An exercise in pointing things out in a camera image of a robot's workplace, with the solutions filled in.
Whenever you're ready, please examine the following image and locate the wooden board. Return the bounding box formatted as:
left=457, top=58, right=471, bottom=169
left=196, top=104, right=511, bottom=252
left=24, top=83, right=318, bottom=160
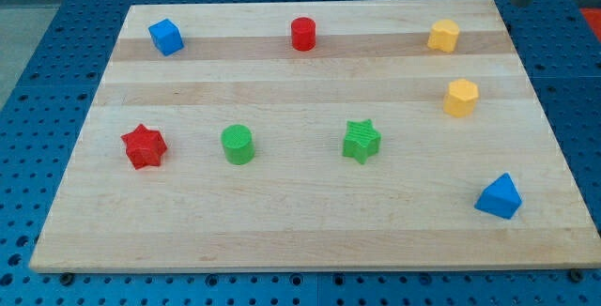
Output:
left=30, top=0, right=600, bottom=273

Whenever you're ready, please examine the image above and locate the yellow hexagon block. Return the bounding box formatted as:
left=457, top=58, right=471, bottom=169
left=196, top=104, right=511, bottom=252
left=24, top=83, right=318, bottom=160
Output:
left=443, top=79, right=479, bottom=117

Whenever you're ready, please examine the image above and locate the red star block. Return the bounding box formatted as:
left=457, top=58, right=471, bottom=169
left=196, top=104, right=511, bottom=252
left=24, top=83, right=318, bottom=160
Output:
left=121, top=124, right=168, bottom=170

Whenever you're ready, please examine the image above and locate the green cylinder block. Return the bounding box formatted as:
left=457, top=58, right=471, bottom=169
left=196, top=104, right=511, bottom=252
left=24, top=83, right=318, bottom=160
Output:
left=221, top=124, right=254, bottom=165

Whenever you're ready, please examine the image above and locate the blue triangle block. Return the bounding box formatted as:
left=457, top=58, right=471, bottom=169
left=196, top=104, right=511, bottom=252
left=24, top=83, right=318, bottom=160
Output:
left=474, top=173, right=522, bottom=220

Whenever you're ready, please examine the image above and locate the blue cube block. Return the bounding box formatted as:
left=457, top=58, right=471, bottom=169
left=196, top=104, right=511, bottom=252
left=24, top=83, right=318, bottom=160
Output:
left=148, top=19, right=184, bottom=56

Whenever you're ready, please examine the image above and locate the green star block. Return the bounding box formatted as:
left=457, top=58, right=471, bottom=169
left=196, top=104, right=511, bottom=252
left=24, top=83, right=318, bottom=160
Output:
left=342, top=119, right=381, bottom=164

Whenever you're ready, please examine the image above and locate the yellow heart block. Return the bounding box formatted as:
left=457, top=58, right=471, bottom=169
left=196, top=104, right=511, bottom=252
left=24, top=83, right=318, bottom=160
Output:
left=427, top=19, right=460, bottom=53

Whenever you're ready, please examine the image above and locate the red cylinder block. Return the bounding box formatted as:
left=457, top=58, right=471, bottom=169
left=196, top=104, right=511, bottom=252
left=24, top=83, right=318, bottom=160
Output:
left=291, top=17, right=316, bottom=52

